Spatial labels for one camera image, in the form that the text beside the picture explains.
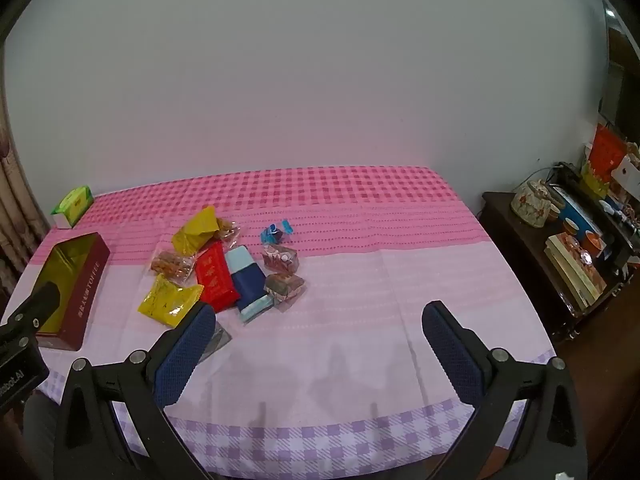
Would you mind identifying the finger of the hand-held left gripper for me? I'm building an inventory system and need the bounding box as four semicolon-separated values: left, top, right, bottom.
0;281;62;336

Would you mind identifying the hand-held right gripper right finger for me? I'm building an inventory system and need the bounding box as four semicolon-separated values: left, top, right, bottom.
421;301;587;480

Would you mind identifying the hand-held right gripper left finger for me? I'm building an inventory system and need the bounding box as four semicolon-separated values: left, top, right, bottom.
54;301;221;480

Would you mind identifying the grey clear snack packet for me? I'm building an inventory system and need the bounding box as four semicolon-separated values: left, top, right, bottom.
200;324;233;363

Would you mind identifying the red and gold tin box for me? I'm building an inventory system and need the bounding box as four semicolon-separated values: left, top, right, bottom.
31;232;112;351

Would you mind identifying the yellow foil snack packet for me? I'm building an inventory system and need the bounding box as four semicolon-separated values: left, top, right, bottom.
171;205;221;257
137;273;204;329

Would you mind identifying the red foil snack packet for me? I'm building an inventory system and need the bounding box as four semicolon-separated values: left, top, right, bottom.
194;241;240;313

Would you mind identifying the clear packet of brown snacks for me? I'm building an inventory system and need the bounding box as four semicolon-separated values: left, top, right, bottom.
150;250;198;283
212;217;243;251

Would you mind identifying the navy and light blue packet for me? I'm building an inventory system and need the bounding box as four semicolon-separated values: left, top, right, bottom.
223;245;276;324

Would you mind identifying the clear cake slice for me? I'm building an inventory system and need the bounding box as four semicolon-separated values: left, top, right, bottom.
261;246;299;275
263;272;307;313

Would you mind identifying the small blue candy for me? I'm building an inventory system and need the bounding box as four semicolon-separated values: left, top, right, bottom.
260;219;295;247

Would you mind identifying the person's leg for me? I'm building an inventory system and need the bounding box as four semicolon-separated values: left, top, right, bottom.
0;390;66;480

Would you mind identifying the green tissue box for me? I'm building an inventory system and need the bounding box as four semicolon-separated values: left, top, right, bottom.
50;186;95;230

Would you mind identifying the pink and purple checked tablecloth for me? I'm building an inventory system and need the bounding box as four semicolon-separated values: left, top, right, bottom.
5;165;558;478

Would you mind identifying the dark wooden cabinet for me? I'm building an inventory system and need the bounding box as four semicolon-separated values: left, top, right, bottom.
481;191;640;341

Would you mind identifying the stack of cream books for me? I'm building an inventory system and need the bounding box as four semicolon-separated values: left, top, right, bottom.
544;234;608;311

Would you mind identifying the floral ceramic teapot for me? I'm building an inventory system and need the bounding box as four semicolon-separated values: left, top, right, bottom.
510;179;563;229

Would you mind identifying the blue box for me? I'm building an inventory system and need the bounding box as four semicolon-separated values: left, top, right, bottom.
555;187;601;233

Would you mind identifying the white paper card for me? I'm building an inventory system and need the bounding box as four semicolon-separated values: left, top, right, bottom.
612;155;640;191

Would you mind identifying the red paper bag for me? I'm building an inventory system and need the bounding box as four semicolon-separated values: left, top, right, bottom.
585;122;628;186

